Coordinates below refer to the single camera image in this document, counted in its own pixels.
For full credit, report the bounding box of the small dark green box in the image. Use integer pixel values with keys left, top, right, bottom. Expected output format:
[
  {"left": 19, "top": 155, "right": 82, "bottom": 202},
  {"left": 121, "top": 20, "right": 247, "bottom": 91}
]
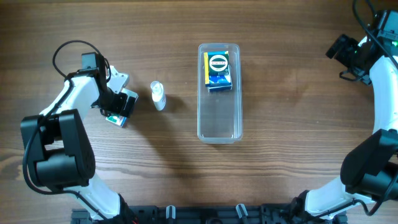
[{"left": 207, "top": 51, "right": 229, "bottom": 76}]

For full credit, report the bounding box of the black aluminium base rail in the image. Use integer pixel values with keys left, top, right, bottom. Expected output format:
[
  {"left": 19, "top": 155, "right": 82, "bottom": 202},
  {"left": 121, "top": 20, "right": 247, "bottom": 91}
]
[{"left": 70, "top": 203, "right": 348, "bottom": 224}]

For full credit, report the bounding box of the blue yellow VapoDrops box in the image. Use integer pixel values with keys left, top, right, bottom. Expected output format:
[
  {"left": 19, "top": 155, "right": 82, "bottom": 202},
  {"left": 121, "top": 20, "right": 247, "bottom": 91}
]
[{"left": 203, "top": 52, "right": 232, "bottom": 86}]

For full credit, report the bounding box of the clear plastic container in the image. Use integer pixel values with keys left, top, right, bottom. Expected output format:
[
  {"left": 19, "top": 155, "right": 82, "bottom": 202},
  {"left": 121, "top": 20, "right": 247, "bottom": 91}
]
[{"left": 197, "top": 43, "right": 243, "bottom": 144}]

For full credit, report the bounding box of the white green medicine box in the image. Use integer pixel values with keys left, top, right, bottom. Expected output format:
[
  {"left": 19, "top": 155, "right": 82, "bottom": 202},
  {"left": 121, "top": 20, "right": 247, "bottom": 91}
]
[{"left": 105, "top": 88, "right": 139, "bottom": 128}]

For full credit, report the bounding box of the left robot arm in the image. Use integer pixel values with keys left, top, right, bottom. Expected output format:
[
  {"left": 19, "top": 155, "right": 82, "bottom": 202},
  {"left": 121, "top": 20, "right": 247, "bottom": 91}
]
[{"left": 21, "top": 52, "right": 139, "bottom": 223}]

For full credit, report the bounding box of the white spray bottle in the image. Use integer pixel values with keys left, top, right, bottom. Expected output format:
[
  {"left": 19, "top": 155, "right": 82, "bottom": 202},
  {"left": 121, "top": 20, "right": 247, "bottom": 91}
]
[{"left": 150, "top": 81, "right": 166, "bottom": 111}]

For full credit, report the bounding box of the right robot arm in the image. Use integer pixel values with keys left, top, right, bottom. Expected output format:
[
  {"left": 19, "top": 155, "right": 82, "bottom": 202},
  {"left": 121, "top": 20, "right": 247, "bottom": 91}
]
[{"left": 270, "top": 9, "right": 397, "bottom": 223}]

